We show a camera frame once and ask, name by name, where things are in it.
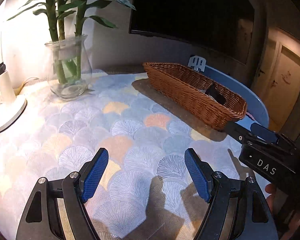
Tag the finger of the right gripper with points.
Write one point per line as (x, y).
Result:
(263, 133)
(238, 132)

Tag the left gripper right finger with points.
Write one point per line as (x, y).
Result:
(212, 186)

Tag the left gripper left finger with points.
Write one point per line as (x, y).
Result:
(78, 188)

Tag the right hand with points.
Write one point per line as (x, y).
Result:
(286, 212)

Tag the black hair accessory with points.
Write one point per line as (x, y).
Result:
(215, 94)

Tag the wooden door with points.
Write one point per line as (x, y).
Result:
(277, 81)

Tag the patterned fan-motif table mat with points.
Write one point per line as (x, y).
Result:
(146, 191)

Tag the brown wicker basket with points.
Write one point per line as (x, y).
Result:
(185, 87)

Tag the white plastic clip stand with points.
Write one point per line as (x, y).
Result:
(197, 63)

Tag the white desk lamp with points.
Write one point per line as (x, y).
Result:
(12, 106)

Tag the glass vase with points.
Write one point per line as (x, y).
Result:
(69, 70)

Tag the green bamboo plant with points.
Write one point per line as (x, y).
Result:
(31, 23)

